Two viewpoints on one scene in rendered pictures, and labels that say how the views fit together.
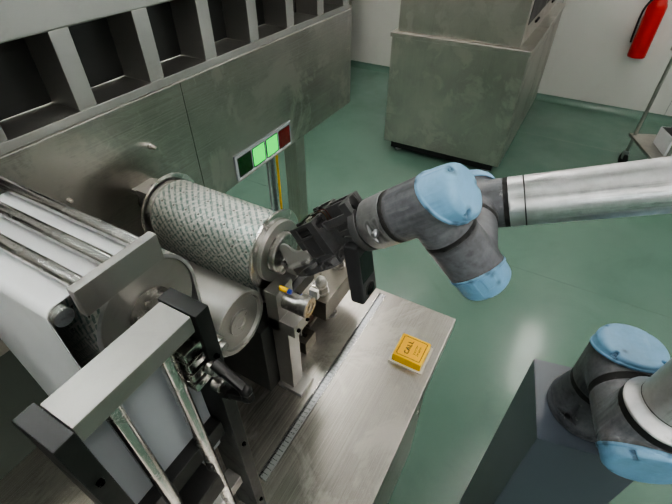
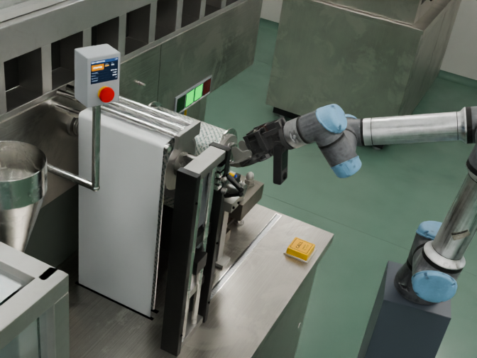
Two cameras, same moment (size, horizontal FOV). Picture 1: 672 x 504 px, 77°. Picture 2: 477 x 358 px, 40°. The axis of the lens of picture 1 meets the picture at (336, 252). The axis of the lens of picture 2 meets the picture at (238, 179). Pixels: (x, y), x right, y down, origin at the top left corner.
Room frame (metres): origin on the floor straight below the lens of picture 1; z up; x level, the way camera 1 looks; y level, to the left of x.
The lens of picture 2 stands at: (-1.04, 0.26, 2.18)
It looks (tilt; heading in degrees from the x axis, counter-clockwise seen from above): 32 degrees down; 353
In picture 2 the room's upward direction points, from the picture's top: 9 degrees clockwise
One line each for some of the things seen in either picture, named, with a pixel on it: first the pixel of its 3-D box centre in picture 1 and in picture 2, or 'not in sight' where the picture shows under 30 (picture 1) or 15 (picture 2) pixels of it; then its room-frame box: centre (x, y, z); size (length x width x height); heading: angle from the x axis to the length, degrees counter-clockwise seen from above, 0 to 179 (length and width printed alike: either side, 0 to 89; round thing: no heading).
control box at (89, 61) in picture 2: not in sight; (99, 77); (0.10, 0.40, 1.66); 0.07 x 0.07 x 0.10; 38
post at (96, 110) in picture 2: not in sight; (96, 145); (0.11, 0.41, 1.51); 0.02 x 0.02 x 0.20
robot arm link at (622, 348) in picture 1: (620, 365); (433, 246); (0.46, -0.53, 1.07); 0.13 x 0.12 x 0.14; 164
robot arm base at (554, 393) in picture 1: (594, 395); (422, 275); (0.46, -0.53, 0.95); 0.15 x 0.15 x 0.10
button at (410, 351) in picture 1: (411, 351); (300, 248); (0.60, -0.18, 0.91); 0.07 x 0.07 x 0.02; 61
